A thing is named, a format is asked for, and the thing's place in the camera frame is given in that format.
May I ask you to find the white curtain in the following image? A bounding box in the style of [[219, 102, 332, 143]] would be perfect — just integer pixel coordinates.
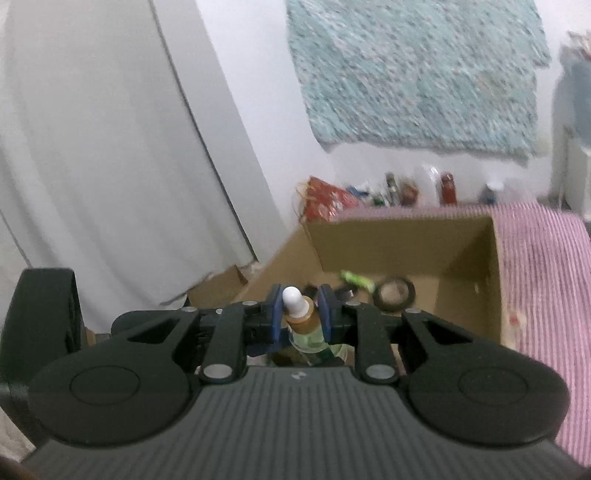
[[0, 0, 257, 324]]

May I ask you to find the small green plastic object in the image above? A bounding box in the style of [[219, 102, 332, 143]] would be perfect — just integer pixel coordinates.
[[339, 271, 376, 292]]

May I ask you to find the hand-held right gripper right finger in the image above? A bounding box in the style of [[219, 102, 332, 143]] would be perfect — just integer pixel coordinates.
[[318, 285, 472, 384]]

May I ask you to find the clear plastic bottle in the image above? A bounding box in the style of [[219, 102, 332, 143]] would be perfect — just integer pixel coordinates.
[[422, 165, 441, 204]]

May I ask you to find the white-capped jar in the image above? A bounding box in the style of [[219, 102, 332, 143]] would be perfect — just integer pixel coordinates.
[[480, 181, 506, 206]]

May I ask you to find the green dropper bottle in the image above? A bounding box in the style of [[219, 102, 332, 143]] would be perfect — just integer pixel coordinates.
[[272, 286, 342, 367]]

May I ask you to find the large cardboard box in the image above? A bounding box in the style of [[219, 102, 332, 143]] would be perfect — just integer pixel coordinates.
[[235, 215, 504, 370]]

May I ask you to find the red plastic bag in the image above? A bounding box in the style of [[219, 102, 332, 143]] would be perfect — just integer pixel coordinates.
[[293, 176, 363, 223]]

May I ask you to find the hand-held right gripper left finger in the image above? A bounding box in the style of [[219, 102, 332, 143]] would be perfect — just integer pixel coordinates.
[[111, 284, 283, 384]]

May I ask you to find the purple checkered tablecloth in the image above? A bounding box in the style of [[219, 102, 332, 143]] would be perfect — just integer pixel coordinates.
[[339, 202, 591, 467]]

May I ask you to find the red bottle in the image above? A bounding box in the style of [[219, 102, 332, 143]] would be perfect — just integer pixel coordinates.
[[438, 173, 458, 206]]

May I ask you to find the black tape roll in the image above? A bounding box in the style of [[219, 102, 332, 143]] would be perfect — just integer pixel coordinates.
[[373, 277, 416, 311]]

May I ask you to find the light blue wall cloth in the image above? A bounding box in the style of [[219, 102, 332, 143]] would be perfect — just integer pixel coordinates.
[[285, 0, 552, 162]]

